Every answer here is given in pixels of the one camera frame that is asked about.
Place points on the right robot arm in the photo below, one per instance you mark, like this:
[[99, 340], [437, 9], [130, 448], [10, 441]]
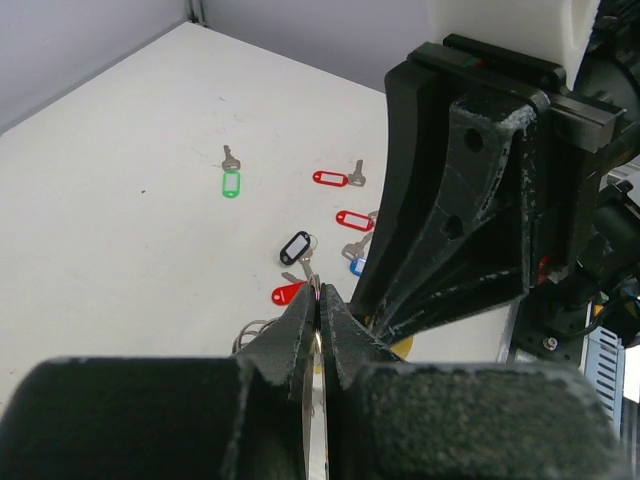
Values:
[[554, 319]]

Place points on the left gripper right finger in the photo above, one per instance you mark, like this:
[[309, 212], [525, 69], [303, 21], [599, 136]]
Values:
[[390, 419]]

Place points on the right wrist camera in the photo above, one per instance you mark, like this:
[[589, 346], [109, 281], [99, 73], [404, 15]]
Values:
[[557, 31]]

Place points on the keyring with yellow handle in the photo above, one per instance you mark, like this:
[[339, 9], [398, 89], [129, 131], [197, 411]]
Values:
[[276, 434]]

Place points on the light green tag key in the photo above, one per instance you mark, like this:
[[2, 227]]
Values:
[[231, 182]]

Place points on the blue tag key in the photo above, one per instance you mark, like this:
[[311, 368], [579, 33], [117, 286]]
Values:
[[355, 254]]

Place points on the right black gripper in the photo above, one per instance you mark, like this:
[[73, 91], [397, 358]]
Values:
[[511, 169]]

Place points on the white slotted cable duct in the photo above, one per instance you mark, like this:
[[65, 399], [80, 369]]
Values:
[[604, 368]]

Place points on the red tag key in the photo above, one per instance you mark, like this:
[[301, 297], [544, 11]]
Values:
[[283, 295], [356, 221], [335, 179]]

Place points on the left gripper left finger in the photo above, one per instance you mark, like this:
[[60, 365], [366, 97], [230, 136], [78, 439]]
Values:
[[127, 418]]

